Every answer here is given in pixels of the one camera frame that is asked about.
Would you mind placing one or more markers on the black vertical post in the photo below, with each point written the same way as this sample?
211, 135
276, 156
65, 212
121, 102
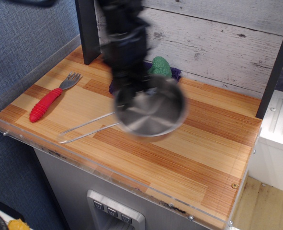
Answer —
88, 30
271, 84

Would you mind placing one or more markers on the clear acrylic table guard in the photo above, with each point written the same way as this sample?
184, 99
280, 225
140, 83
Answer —
187, 175

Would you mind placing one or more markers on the stainless steel pot with handle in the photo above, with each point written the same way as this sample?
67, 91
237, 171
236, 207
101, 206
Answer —
148, 115

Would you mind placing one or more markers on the grey toy fridge dispenser panel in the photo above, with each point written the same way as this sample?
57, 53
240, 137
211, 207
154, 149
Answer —
111, 215

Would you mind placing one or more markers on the red-handled metal fork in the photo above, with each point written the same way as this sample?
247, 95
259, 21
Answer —
43, 105

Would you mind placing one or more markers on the black vertical post left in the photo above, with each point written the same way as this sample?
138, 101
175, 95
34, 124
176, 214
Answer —
88, 30

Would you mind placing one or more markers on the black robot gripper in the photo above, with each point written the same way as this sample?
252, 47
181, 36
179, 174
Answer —
126, 32

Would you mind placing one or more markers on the white appliance at right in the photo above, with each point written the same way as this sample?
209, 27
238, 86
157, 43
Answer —
266, 162

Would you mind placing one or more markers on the purple cloth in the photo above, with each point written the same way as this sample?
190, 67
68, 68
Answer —
175, 74

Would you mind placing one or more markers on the black vertical post right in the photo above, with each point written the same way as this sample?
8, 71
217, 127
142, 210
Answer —
271, 84

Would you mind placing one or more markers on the yellow object bottom left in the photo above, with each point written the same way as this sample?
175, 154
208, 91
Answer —
17, 224

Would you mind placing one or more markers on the green toy vegetable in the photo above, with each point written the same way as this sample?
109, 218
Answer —
160, 66

